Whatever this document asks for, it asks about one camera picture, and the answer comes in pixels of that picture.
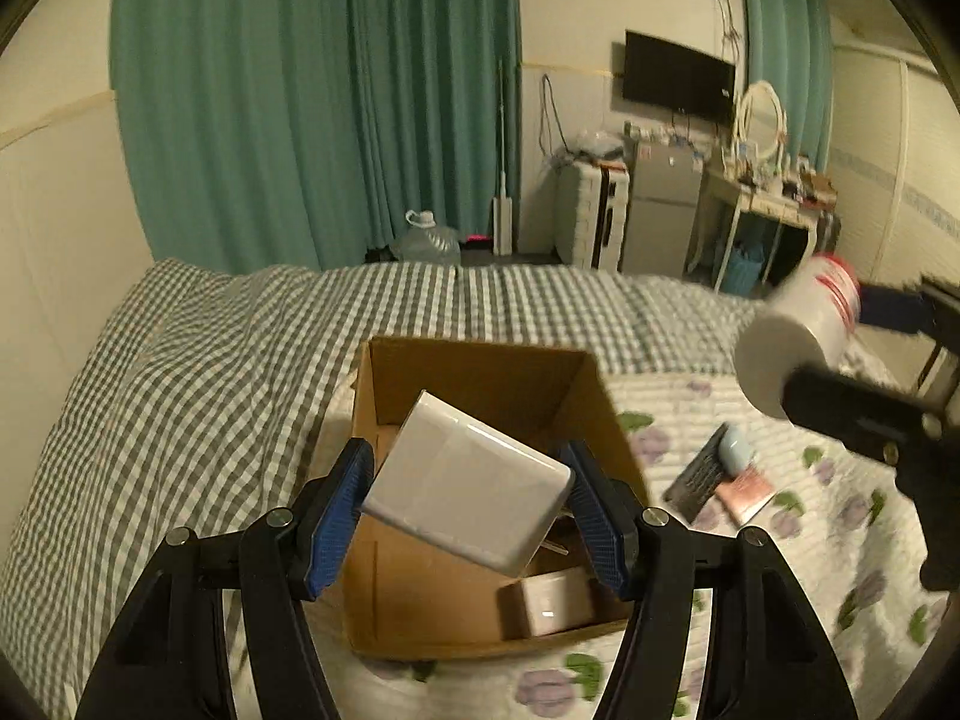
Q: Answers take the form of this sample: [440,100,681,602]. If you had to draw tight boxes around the white red cylindrical bottle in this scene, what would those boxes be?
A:
[734,252,861,419]

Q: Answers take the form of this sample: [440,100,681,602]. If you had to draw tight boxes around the small white box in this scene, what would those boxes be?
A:
[498,567,596,639]

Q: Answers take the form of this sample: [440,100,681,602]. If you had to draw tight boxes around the white power adapter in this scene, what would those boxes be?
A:
[363,392,573,578]

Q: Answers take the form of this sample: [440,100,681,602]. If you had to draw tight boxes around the black remote control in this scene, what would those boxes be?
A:
[662,422,729,525]

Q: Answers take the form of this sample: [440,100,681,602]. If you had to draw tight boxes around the dark suitcase by table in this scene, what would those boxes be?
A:
[815,210,841,254]

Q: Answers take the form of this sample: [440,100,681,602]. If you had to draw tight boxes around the white floral quilt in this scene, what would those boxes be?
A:
[316,374,931,718]

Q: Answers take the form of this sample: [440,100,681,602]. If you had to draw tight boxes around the pink rose card box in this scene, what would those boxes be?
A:
[715,465,775,527]

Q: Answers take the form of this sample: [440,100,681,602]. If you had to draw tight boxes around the brown cardboard box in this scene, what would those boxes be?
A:
[340,337,649,660]

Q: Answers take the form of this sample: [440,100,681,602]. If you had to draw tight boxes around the light blue earbud case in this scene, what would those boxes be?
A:
[718,424,755,478]

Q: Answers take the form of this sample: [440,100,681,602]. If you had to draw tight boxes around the blue plastic basket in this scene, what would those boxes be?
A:
[719,242,765,298]

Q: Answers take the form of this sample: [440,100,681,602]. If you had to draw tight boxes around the grey checkered bed sheet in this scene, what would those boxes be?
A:
[2,260,755,718]

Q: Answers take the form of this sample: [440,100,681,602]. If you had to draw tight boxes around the white dressing table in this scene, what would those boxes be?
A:
[685,167,818,293]

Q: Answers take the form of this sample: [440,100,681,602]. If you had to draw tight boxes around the oval vanity mirror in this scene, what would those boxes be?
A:
[734,80,788,164]

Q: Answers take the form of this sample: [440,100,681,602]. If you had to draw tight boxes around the silver mini fridge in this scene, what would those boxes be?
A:
[620,143,703,278]

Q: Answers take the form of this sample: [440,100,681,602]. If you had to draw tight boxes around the green curtain by window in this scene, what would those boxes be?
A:
[743,0,833,172]

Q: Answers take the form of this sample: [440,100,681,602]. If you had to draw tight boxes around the white suitcase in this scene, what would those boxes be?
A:
[553,161,630,273]

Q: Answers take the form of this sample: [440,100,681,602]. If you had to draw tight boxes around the clear water jug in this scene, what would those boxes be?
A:
[389,210,460,266]

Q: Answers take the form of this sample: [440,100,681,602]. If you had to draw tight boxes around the white flat mop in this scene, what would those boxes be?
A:
[493,62,514,257]

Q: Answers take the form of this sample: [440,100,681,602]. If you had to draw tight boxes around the large green curtain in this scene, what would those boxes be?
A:
[109,0,521,273]

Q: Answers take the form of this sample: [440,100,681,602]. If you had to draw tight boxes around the black wall television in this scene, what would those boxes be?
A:
[622,31,736,127]

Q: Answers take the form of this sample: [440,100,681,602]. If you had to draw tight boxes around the hanging black cable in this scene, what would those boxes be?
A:
[536,71,570,160]

